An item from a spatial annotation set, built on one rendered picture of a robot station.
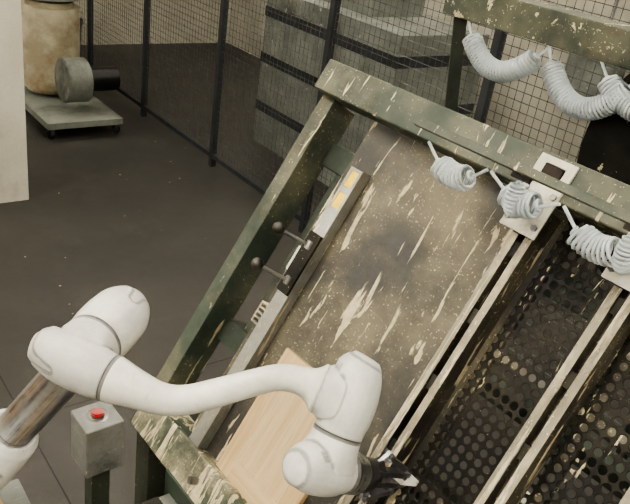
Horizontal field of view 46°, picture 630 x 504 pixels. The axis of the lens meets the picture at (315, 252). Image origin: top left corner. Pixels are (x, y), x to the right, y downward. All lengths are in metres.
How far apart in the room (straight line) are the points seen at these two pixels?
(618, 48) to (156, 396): 1.52
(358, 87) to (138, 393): 1.12
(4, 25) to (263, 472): 4.00
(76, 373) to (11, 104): 4.21
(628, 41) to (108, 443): 1.87
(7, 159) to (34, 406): 3.98
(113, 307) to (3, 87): 4.04
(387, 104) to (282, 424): 0.94
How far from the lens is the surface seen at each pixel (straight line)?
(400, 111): 2.09
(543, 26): 2.39
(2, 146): 5.75
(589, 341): 1.70
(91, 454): 2.39
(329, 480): 1.50
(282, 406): 2.15
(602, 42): 2.29
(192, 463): 2.32
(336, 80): 2.29
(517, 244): 1.82
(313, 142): 2.33
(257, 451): 2.19
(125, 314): 1.69
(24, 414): 1.98
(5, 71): 5.60
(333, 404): 1.48
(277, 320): 2.21
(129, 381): 1.56
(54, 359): 1.60
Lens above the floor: 2.47
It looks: 27 degrees down
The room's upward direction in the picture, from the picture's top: 9 degrees clockwise
